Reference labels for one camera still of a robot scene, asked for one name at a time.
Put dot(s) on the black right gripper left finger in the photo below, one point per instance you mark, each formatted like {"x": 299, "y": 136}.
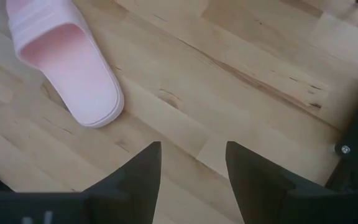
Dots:
{"x": 129, "y": 199}

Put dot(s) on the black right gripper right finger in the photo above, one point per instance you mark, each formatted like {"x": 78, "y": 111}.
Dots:
{"x": 259, "y": 199}

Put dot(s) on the pink foam slide sandal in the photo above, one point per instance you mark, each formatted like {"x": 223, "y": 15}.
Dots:
{"x": 73, "y": 71}

